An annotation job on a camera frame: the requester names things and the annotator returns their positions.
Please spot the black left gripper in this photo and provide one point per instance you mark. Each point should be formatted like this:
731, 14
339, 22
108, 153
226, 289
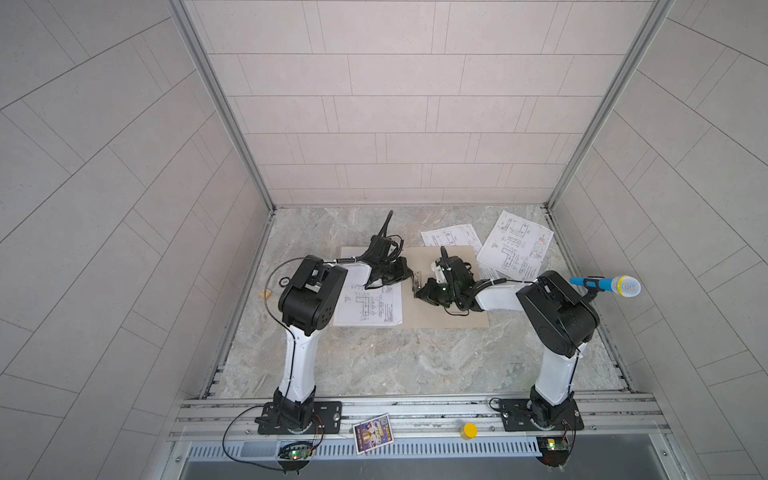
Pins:
400, 275

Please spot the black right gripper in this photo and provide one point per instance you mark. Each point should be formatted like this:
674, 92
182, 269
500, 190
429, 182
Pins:
429, 293

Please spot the beige cardboard folder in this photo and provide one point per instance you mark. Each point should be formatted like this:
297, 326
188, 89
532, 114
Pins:
418, 314

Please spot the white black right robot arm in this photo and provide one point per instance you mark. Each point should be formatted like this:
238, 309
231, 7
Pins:
563, 320

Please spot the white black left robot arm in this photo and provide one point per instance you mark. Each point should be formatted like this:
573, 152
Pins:
307, 305

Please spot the metal folder clip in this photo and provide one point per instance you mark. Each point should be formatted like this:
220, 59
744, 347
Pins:
417, 282

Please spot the red-stamped technical drawing sheet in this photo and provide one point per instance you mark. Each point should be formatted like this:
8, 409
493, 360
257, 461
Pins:
516, 247

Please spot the colourful printed card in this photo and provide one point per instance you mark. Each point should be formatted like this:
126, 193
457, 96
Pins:
372, 434

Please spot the right circuit board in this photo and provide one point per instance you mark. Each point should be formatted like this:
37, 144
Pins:
555, 451

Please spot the left green circuit board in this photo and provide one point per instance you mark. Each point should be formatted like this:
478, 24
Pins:
296, 451

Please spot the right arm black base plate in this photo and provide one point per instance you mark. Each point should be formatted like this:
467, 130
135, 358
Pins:
538, 415

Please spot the aluminium front rail frame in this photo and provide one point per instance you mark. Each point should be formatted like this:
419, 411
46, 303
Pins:
425, 427

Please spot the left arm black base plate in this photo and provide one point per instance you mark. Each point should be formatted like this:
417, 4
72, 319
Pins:
327, 417

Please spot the aluminium corner frame post left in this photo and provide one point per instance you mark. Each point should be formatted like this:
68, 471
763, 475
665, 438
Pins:
181, 17

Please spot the aluminium corner frame post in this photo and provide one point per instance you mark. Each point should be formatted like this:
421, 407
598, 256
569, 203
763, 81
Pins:
643, 39
181, 17

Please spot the aluminium corner frame post right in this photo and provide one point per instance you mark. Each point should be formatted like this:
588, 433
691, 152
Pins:
643, 39

